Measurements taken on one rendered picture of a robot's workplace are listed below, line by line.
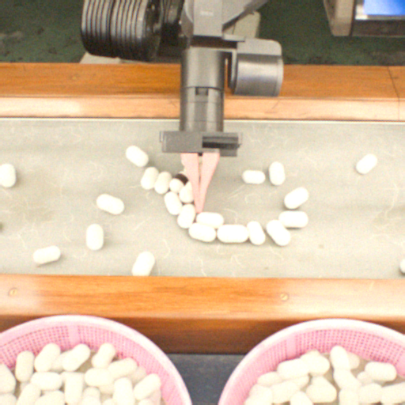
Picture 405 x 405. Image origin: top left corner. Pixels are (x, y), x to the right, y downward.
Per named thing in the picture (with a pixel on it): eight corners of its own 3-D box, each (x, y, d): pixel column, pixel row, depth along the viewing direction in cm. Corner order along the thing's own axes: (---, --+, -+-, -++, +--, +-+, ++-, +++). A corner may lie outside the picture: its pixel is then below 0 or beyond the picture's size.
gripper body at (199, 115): (242, 147, 66) (244, 87, 66) (158, 145, 66) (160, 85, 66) (239, 152, 73) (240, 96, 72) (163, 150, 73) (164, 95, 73)
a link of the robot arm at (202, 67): (179, 50, 72) (183, 38, 66) (230, 53, 72) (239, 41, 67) (178, 102, 72) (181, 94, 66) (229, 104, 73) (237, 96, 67)
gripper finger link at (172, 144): (217, 213, 66) (220, 136, 66) (159, 212, 66) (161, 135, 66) (217, 212, 73) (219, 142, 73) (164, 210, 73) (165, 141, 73)
